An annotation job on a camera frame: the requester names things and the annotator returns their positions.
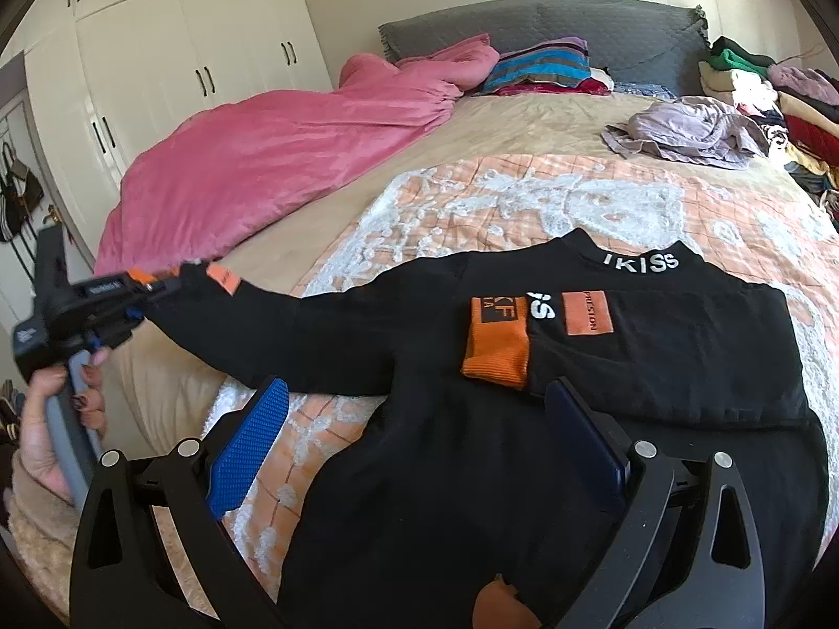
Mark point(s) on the pink blanket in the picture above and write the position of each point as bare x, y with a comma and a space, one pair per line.
262, 164

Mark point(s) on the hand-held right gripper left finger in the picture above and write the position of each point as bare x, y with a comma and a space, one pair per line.
249, 445

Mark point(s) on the crumpled lilac garment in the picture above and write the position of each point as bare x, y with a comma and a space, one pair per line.
688, 128

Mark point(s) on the brown hanging bag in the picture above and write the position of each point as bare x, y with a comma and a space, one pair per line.
19, 180

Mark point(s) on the person's left forearm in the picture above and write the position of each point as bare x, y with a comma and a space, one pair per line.
33, 537

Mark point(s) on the person's left hand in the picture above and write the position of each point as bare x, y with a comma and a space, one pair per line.
46, 432

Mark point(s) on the orange and white fleece blanket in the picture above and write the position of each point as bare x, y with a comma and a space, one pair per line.
524, 203

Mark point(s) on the black sweater with orange patches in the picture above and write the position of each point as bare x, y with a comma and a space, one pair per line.
459, 472

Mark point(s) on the white wardrobe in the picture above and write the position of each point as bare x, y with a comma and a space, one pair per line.
164, 65

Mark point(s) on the dark red cloth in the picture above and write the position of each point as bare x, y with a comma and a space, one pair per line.
557, 88

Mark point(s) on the pile of folded clothes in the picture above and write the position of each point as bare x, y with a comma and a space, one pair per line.
773, 98

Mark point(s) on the blue patterned cloth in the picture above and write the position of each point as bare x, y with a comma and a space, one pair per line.
645, 88

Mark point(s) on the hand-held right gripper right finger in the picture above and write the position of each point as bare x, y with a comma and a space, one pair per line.
586, 445

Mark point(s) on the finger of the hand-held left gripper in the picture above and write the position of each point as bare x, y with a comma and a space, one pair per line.
160, 285
128, 327

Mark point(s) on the striped pillow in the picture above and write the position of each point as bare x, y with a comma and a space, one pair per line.
537, 65

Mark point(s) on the bed with beige sheet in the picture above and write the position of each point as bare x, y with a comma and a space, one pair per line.
544, 121

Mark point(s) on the grey quilted pillow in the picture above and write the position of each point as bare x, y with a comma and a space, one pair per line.
629, 39
452, 29

